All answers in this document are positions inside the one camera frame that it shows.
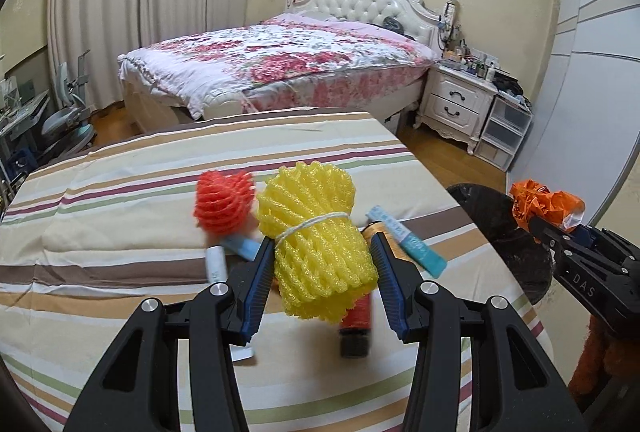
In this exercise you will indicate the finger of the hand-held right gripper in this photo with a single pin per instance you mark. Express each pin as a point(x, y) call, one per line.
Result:
point(552, 237)

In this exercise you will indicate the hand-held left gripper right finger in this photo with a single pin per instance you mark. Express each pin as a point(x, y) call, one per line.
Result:
point(387, 282)

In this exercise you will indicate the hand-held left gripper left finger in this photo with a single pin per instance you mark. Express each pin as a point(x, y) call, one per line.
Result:
point(257, 287)

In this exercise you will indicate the orange foil wrapper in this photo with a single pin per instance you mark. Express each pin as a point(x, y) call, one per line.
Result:
point(545, 199)

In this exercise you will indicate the bin with black bag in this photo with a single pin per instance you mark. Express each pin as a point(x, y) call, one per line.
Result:
point(500, 232)

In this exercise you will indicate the yellow foam fruit net bundle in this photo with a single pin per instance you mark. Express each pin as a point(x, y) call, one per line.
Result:
point(315, 242)

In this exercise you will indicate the orange foam fruit net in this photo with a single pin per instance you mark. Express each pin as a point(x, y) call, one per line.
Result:
point(222, 202)

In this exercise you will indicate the person's right forearm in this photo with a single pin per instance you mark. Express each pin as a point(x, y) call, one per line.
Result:
point(592, 352)

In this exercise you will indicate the light blue wrapper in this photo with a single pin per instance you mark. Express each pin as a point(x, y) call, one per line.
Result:
point(242, 247)

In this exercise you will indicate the blue and white tube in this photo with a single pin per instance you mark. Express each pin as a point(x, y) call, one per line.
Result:
point(415, 244)

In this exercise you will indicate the red tube with black cap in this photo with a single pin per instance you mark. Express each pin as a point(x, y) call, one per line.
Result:
point(356, 322)

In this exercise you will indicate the clear plastic drawer unit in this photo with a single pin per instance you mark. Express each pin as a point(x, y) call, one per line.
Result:
point(502, 130)

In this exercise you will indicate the striped tablecloth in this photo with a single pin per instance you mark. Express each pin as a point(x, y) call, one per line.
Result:
point(125, 212)

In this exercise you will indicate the black cloth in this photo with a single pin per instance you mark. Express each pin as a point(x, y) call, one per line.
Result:
point(507, 85)

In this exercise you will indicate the white nightstand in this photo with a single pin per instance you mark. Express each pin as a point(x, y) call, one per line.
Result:
point(452, 105)

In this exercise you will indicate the grey wardrobe door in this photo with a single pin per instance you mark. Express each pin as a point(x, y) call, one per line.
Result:
point(590, 62)

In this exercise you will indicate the group of bottles and jars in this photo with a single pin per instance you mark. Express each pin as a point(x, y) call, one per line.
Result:
point(472, 62)

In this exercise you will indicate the floral quilt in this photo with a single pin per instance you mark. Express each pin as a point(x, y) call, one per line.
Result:
point(280, 57)

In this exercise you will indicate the white clip lamp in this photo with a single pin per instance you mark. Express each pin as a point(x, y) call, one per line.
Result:
point(450, 10)

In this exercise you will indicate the grey office chair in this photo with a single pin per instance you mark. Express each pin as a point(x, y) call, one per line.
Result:
point(65, 117)

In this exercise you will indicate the small dark bundle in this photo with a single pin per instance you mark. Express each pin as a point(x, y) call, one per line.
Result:
point(392, 23)

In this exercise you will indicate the cluttered desk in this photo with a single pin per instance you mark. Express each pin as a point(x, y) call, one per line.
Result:
point(20, 112)

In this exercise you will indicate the beige curtain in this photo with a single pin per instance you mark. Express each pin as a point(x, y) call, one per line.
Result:
point(150, 2)

